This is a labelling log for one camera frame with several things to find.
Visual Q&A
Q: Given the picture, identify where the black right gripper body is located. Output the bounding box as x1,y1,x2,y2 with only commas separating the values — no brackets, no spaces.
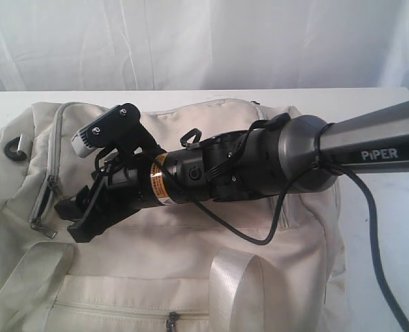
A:
93,151,176,221

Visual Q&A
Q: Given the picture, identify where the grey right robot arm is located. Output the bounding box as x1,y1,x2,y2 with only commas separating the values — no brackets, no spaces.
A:
55,101,409,230

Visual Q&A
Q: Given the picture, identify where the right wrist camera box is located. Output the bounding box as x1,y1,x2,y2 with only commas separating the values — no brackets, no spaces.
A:
71,103,159,158

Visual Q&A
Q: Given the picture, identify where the cream fabric duffel bag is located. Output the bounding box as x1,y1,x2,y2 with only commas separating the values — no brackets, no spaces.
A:
0,102,347,331

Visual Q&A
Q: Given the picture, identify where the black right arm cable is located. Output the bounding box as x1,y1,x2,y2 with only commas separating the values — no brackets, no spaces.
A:
179,120,409,332

